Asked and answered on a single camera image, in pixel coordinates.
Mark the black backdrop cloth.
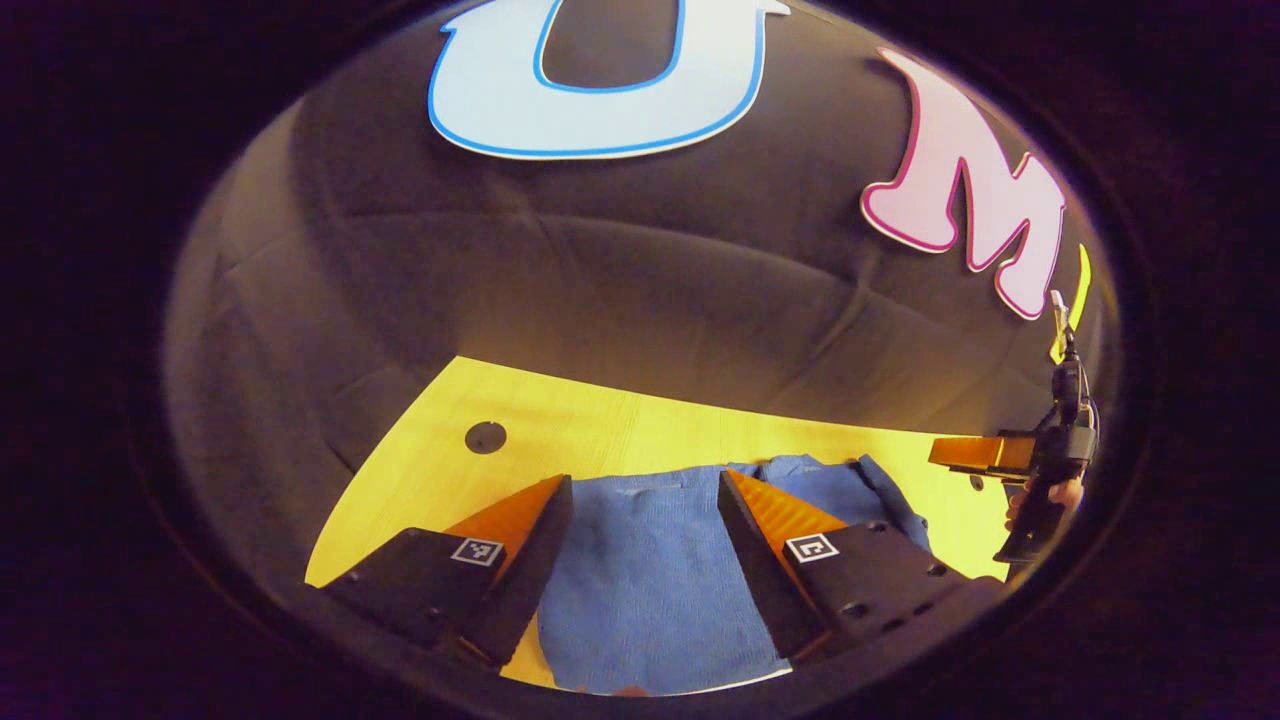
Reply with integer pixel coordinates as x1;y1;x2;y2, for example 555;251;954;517
165;0;1121;611

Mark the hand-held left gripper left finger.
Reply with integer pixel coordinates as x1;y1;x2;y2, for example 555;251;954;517
318;474;576;669

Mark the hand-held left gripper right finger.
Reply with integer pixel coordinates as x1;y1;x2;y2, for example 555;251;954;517
717;468;1006;663

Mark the blue shirt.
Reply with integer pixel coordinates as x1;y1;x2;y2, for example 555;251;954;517
537;453;933;696

